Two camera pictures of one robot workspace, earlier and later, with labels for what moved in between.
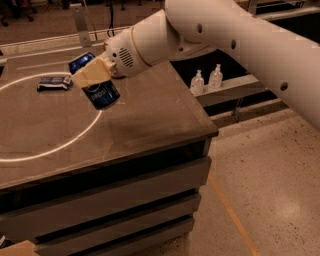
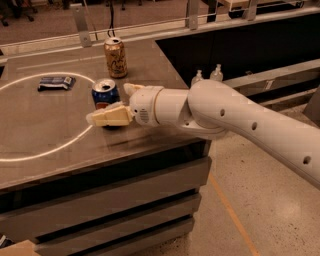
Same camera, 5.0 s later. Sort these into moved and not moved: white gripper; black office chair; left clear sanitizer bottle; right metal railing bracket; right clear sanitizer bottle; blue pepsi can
Moved: white gripper; blue pepsi can
Not moved: left clear sanitizer bottle; right clear sanitizer bottle; black office chair; right metal railing bracket
